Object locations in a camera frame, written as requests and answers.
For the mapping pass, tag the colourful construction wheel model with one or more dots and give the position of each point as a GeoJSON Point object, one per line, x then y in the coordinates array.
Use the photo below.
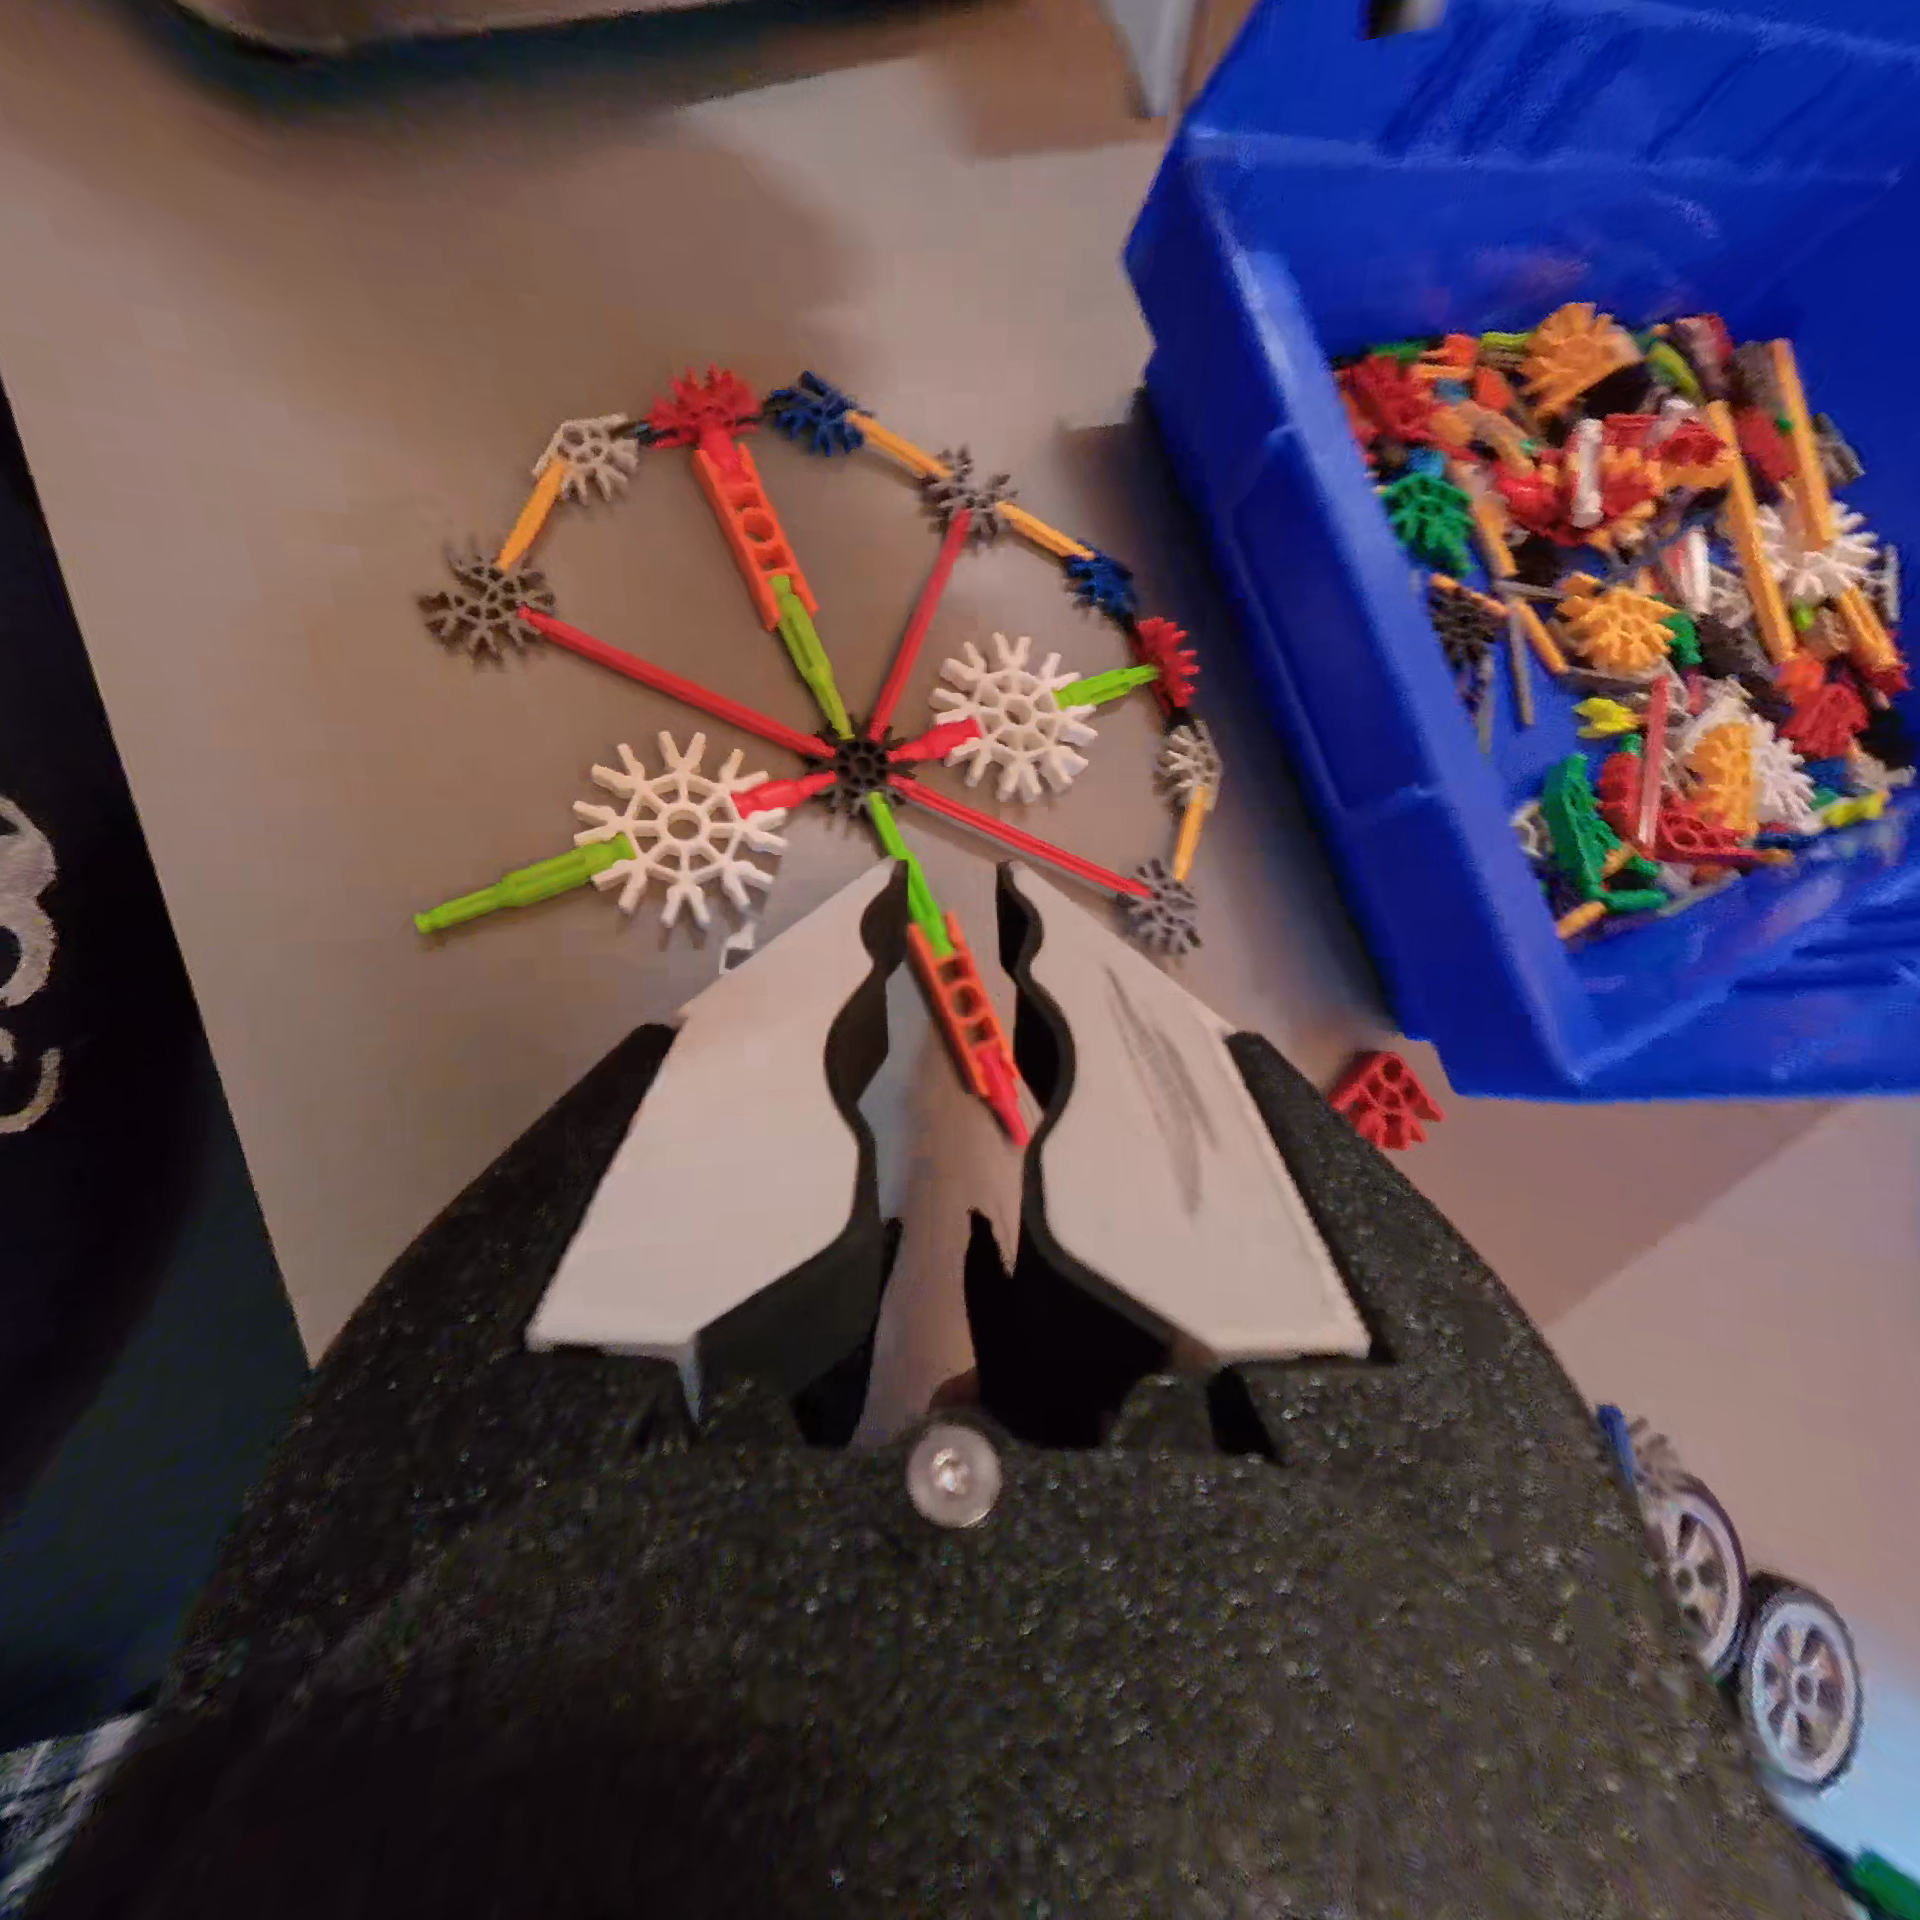
{"type": "Point", "coordinates": [857, 762]}

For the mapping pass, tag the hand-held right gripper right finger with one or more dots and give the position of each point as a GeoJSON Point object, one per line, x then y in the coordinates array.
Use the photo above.
{"type": "Point", "coordinates": [1185, 1171]}

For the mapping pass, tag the blue plastic bin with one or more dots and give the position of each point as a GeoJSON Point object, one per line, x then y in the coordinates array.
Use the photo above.
{"type": "Point", "coordinates": [1277, 676]}

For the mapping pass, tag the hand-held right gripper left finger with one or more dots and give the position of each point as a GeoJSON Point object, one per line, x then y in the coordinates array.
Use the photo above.
{"type": "Point", "coordinates": [705, 1171]}

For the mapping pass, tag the pile of colourful construction pieces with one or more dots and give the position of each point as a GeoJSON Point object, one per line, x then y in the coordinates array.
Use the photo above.
{"type": "Point", "coordinates": [1622, 600]}

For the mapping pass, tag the person's dark printed shirt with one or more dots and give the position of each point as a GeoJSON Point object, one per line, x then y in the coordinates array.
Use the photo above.
{"type": "Point", "coordinates": [90, 1200]}

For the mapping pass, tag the construction toy car with wheels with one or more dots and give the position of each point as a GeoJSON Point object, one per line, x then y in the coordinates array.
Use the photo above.
{"type": "Point", "coordinates": [1793, 1680]}

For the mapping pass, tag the red fan-shaped connector piece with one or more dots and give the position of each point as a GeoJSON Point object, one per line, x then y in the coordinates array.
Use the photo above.
{"type": "Point", "coordinates": [1383, 1098]}

